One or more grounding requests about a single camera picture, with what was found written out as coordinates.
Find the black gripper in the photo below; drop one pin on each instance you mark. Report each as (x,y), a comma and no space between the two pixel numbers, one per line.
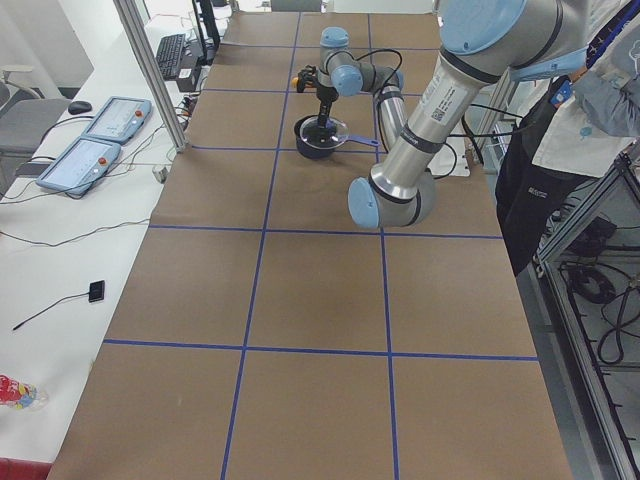
(325,95)

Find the glass lid purple knob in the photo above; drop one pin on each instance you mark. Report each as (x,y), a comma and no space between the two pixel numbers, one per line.
(330,136)

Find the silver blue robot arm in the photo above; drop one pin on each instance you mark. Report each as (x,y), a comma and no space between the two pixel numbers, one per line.
(480,41)

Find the black keyboard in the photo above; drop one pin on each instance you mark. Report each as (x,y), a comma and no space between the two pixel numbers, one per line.
(169,55)

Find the upper teach pendant tablet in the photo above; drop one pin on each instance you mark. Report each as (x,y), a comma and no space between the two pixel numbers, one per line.
(119,120)

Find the teach pendant tablet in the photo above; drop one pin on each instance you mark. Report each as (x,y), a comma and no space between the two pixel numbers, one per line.
(119,120)
(79,166)

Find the black computer mouse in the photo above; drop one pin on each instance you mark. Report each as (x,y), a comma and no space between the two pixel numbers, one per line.
(79,107)

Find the lower teach pendant tablet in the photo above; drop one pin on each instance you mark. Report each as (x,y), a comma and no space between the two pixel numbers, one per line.
(79,166)

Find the person in grey shirt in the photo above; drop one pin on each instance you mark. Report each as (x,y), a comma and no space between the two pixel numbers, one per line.
(572,130)

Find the black phone on table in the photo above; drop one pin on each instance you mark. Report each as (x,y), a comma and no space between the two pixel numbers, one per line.
(96,291)

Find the red snack packet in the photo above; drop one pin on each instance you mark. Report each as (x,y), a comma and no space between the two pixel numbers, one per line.
(18,395)

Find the dark blue saucepan purple handle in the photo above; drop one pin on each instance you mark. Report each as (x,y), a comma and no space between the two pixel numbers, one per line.
(315,154)

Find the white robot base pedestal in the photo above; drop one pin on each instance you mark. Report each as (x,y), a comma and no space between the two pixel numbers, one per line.
(451,160)

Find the aluminium frame post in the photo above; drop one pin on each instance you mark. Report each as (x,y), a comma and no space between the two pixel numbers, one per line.
(134,29)

